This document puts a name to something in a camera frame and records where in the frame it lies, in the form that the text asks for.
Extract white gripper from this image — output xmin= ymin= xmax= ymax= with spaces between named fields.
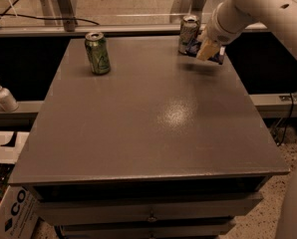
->
xmin=196 ymin=2 xmax=247 ymax=61

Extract dark blue rxbar wrapper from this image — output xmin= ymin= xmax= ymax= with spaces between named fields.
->
xmin=186 ymin=39 xmax=225 ymax=65

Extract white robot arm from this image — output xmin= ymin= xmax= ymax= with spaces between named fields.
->
xmin=197 ymin=0 xmax=297 ymax=239

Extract white green 7up can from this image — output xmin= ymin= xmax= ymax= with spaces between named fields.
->
xmin=178 ymin=15 xmax=200 ymax=54

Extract green soda can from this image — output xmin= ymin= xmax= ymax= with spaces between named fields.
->
xmin=85 ymin=32 xmax=111 ymax=75

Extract grey drawer cabinet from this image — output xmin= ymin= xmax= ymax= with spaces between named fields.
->
xmin=10 ymin=36 xmax=288 ymax=239

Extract white pump bottle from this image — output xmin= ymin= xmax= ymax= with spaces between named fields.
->
xmin=0 ymin=85 xmax=18 ymax=113

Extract white cardboard box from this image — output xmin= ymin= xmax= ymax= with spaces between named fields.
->
xmin=0 ymin=186 xmax=38 ymax=239

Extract metal frame post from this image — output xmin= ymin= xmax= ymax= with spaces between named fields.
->
xmin=57 ymin=0 xmax=77 ymax=32

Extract black cable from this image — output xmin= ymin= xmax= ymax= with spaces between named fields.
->
xmin=0 ymin=0 xmax=100 ymax=27

